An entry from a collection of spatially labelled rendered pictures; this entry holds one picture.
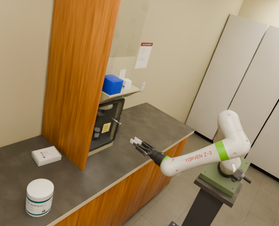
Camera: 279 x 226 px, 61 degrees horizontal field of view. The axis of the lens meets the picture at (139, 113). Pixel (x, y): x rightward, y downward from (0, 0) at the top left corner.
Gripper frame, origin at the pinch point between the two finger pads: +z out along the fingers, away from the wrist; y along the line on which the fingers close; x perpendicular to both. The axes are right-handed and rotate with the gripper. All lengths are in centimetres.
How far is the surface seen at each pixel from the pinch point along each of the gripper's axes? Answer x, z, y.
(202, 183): 20, -50, -33
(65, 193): 21, 4, 55
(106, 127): -2.7, 21.7, 9.8
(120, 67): -49, 23, 9
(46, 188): 6, 2, 71
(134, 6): -87, 23, 10
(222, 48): -54, 57, -283
